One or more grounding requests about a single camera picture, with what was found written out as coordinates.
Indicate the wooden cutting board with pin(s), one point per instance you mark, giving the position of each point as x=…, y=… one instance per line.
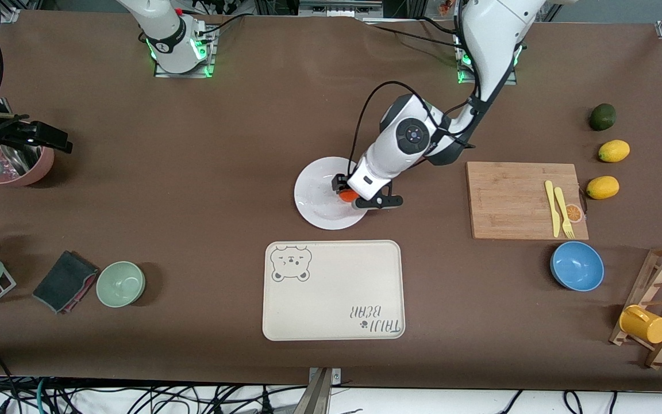
x=509, y=201

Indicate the yellow plastic knife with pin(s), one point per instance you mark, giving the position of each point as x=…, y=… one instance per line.
x=553, y=210

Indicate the orange fruit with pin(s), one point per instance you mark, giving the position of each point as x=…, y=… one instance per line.
x=348, y=196

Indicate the dark green avocado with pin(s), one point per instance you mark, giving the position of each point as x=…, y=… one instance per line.
x=602, y=117

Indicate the pale green bowl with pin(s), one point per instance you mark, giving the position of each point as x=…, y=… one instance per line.
x=120, y=283

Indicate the metal scoop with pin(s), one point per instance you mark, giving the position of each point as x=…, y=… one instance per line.
x=23, y=158

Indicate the blue bowl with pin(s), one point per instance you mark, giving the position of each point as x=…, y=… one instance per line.
x=577, y=265

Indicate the metal mount bracket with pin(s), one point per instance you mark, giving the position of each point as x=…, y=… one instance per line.
x=319, y=394

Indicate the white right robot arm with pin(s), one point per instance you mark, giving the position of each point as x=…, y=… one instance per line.
x=170, y=40

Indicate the yellow lemon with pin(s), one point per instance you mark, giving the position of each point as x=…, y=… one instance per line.
x=602, y=188
x=614, y=151

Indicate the yellow mug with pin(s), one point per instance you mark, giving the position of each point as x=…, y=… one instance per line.
x=644, y=325

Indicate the aluminium frame structure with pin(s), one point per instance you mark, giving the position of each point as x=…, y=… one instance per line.
x=337, y=7

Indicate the cream tray with bear print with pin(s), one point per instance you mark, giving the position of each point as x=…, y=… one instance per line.
x=331, y=299

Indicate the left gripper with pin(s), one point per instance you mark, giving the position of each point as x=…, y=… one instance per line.
x=339, y=183

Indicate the white round plate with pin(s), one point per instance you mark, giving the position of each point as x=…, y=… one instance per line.
x=316, y=195

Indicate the pink bowl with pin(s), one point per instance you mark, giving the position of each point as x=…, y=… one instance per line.
x=42, y=168

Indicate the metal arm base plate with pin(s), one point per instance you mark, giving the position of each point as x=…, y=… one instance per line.
x=509, y=79
x=204, y=63

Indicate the orange slice piece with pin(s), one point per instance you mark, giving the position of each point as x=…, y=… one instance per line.
x=573, y=213

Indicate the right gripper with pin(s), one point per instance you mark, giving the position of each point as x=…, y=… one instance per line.
x=14, y=133

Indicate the yellow plastic fork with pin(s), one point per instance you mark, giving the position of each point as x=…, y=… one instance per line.
x=562, y=207

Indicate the dark grey folded cloth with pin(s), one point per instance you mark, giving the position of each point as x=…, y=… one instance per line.
x=64, y=282

